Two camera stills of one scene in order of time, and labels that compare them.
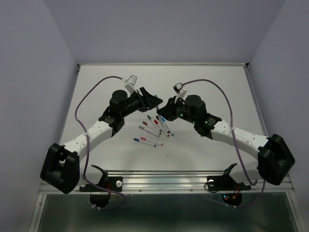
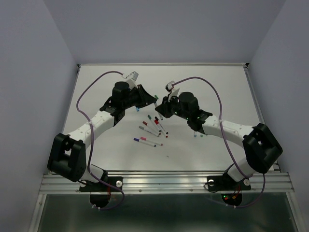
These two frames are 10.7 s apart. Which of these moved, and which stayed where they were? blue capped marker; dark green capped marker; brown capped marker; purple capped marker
Moved: blue capped marker
Stayed: purple capped marker; brown capped marker; dark green capped marker
